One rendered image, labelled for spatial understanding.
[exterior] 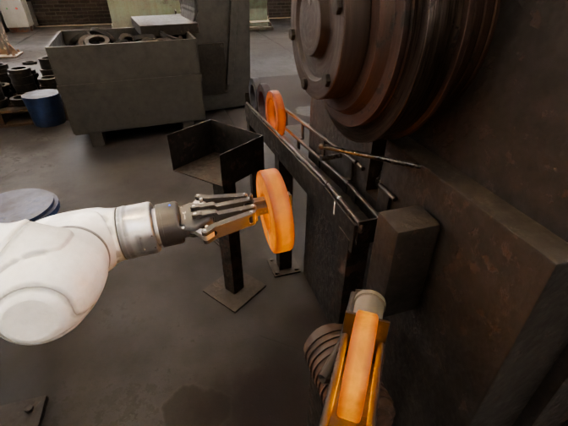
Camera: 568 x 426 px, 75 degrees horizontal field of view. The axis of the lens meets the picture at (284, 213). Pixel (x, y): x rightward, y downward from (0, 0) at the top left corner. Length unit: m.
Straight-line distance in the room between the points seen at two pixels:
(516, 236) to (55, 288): 0.62
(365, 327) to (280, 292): 1.14
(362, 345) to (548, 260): 0.28
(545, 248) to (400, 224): 0.23
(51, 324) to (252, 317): 1.17
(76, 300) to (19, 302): 0.05
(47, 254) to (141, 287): 1.33
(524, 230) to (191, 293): 1.36
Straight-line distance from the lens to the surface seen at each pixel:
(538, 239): 0.66
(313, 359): 0.86
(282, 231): 0.62
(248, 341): 1.52
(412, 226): 0.73
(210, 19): 3.66
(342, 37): 0.66
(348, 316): 0.66
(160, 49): 3.14
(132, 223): 0.63
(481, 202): 0.71
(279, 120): 1.50
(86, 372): 1.60
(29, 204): 1.75
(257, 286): 1.69
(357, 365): 0.54
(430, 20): 0.62
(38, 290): 0.47
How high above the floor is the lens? 1.21
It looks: 34 degrees down
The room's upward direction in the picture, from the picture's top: straight up
